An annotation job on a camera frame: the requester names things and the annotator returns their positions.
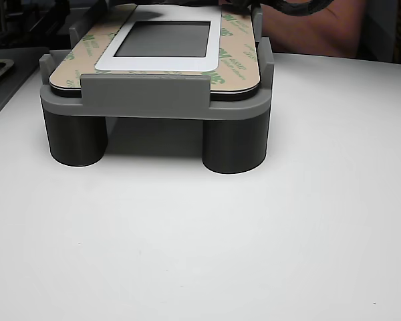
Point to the white panel with window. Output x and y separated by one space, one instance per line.
160 63

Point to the grey 3D-printed fixture stand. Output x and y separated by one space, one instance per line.
143 97

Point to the tan 3M protective film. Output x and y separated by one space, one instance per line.
73 72

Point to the flat grey tray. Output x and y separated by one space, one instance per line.
16 83

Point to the tan rounded liner frame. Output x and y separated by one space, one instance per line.
0 61

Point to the person's left forearm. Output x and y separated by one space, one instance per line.
314 36

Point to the grey blue-padded gripper finger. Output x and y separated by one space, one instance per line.
237 7

